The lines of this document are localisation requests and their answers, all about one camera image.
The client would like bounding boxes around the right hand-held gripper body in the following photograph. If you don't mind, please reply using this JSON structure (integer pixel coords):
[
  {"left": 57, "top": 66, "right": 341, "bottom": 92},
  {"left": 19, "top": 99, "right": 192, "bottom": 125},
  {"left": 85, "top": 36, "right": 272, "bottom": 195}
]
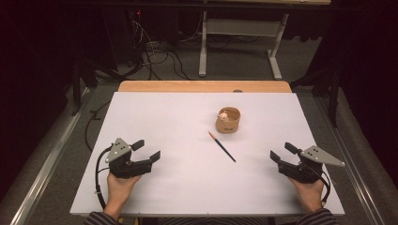
[{"left": 277, "top": 144, "right": 346, "bottom": 185}]

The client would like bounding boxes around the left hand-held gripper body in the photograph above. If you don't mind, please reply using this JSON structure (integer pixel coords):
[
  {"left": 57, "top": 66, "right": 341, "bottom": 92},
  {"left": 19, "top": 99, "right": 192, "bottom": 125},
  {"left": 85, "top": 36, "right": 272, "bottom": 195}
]
[{"left": 104, "top": 137, "right": 153, "bottom": 180}]

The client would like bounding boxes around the round wooden pen holder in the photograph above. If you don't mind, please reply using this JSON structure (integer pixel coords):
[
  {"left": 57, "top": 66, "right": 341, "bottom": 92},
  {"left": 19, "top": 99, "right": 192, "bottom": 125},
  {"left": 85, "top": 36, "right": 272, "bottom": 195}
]
[{"left": 215, "top": 106, "right": 241, "bottom": 135}]

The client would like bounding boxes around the person's left hand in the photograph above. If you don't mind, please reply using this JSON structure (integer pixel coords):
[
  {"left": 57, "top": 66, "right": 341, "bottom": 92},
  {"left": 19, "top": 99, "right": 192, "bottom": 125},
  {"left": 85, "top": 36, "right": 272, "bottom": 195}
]
[{"left": 106, "top": 172, "right": 143, "bottom": 219}]

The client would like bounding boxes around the person's right hand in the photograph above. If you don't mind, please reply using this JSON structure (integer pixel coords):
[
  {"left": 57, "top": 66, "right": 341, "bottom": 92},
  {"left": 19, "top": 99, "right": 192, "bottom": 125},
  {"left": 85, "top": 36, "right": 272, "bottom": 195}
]
[{"left": 287, "top": 176, "right": 327, "bottom": 214}]

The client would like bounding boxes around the white board mat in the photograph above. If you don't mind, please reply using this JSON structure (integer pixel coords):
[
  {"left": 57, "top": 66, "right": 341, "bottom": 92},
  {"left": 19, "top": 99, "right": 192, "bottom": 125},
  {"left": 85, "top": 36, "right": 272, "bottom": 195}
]
[{"left": 69, "top": 91, "right": 345, "bottom": 217}]

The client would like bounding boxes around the dark metal stand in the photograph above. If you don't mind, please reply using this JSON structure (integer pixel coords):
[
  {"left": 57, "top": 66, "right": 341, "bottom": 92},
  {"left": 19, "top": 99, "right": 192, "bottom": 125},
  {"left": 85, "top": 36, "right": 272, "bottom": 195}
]
[
  {"left": 69, "top": 57, "right": 99, "bottom": 117},
  {"left": 289, "top": 65, "right": 343, "bottom": 128}
]

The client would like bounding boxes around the person's striped lap clothing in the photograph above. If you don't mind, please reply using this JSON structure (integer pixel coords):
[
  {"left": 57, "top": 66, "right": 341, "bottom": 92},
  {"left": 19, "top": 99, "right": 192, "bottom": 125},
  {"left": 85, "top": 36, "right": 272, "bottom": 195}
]
[{"left": 156, "top": 217, "right": 271, "bottom": 225}]

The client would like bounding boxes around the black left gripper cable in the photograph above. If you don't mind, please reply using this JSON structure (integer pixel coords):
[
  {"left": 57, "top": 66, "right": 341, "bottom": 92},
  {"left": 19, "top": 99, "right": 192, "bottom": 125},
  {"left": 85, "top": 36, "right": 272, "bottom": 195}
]
[{"left": 94, "top": 145, "right": 114, "bottom": 210}]

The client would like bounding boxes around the metal floor rail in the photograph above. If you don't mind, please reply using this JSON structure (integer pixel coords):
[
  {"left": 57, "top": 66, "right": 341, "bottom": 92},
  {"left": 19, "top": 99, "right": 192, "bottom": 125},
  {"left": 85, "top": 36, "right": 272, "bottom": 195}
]
[
  {"left": 8, "top": 87, "right": 95, "bottom": 225},
  {"left": 314, "top": 96, "right": 388, "bottom": 225}
]

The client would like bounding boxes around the black floor cable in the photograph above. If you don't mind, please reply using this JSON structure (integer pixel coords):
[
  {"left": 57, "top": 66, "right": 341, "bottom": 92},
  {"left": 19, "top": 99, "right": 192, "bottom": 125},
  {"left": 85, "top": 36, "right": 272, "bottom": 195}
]
[{"left": 84, "top": 98, "right": 113, "bottom": 153}]

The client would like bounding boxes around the tangle of floor cables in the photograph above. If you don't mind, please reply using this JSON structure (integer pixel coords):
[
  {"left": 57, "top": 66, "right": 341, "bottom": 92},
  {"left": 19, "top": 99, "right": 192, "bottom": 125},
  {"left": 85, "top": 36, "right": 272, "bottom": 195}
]
[{"left": 126, "top": 10, "right": 203, "bottom": 82}]

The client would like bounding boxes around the white metal desk frame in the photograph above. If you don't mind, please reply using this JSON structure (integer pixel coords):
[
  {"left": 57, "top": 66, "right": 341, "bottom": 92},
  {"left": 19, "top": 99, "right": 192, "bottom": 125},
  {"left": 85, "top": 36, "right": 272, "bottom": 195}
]
[{"left": 198, "top": 0, "right": 331, "bottom": 81}]

